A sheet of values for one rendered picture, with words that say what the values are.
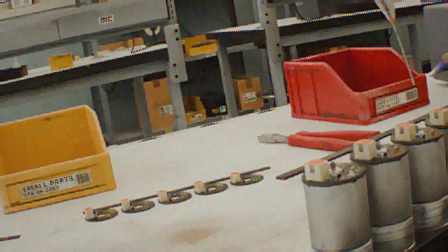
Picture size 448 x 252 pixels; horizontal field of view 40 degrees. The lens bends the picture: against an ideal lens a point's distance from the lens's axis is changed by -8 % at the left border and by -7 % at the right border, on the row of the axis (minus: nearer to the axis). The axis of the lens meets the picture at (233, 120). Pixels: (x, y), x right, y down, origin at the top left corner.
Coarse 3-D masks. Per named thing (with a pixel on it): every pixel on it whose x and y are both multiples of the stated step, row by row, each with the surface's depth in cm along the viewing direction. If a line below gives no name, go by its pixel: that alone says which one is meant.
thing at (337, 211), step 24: (336, 168) 24; (312, 192) 24; (336, 192) 23; (360, 192) 23; (312, 216) 24; (336, 216) 23; (360, 216) 23; (312, 240) 24; (336, 240) 23; (360, 240) 24
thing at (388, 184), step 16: (400, 160) 25; (368, 176) 25; (384, 176) 25; (400, 176) 25; (368, 192) 25; (384, 192) 25; (400, 192) 25; (384, 208) 25; (400, 208) 25; (384, 224) 25; (400, 224) 25; (384, 240) 25; (400, 240) 25
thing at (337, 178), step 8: (344, 168) 24; (352, 168) 24; (360, 168) 24; (304, 176) 24; (336, 176) 23; (344, 176) 23; (352, 176) 23; (360, 176) 23; (312, 184) 23; (320, 184) 23; (328, 184) 23; (336, 184) 23
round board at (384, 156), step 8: (384, 144) 27; (392, 144) 26; (400, 144) 26; (352, 152) 27; (384, 152) 25; (392, 152) 25; (400, 152) 25; (352, 160) 26; (360, 160) 25; (368, 160) 25; (376, 160) 25; (384, 160) 25
